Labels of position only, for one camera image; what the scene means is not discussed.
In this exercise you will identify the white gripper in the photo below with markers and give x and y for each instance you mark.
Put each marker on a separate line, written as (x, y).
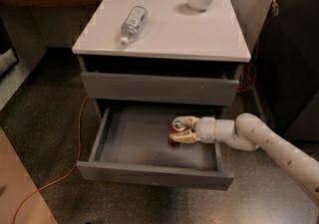
(205, 129)

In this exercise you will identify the red coke can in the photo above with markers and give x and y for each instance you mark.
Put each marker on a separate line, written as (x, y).
(179, 131)

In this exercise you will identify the grey drawer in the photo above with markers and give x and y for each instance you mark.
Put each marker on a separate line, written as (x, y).
(131, 147)
(160, 89)

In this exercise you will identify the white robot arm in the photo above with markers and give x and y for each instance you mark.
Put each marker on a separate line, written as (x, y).
(248, 132)

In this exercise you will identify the grey drawer cabinet white top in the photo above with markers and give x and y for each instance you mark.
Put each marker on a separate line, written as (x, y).
(175, 41)

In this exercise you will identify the grey top drawer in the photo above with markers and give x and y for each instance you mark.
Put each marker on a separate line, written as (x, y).
(160, 89)

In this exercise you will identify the clear plastic water bottle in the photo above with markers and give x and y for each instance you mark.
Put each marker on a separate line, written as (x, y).
(133, 25)

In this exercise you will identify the grey cushion at left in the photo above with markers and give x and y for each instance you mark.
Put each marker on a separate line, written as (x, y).
(7, 61)

